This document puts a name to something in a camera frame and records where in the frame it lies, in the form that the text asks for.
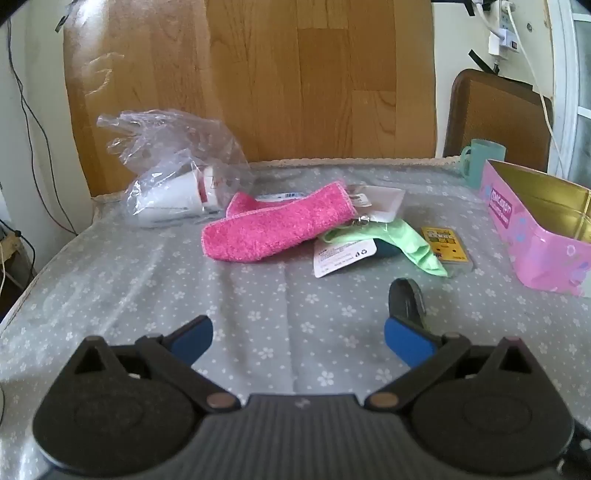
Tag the white printed label card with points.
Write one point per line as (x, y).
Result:
(344, 254)

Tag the yellow card packet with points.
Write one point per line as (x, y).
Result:
(445, 242)

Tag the brown chair back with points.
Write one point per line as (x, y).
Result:
(494, 110)

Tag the grey floral tablecloth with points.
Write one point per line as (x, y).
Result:
(277, 300)

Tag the blue white tissue packet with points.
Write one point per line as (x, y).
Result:
(279, 196)

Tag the pink tin box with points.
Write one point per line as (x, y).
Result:
(531, 249)

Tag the white red paper cup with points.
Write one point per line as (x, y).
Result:
(180, 194)

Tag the white power strip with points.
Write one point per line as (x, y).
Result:
(505, 14)

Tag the pink fluffy towel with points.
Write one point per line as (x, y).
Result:
(268, 226)

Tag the large wooden board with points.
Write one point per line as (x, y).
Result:
(300, 83)

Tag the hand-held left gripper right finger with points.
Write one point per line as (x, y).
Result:
(406, 342)

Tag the white card packet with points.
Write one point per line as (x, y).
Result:
(376, 203)

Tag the clear plastic bag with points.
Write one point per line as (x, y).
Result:
(152, 134)

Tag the teal mug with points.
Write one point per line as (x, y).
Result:
(485, 159)

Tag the white door frame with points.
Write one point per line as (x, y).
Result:
(565, 69)

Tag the light green cloth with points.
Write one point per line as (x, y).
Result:
(415, 251)

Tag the dark grey round object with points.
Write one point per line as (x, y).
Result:
(404, 300)

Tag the white charger plug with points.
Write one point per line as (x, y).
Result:
(504, 42)

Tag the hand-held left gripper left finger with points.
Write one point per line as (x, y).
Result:
(194, 339)

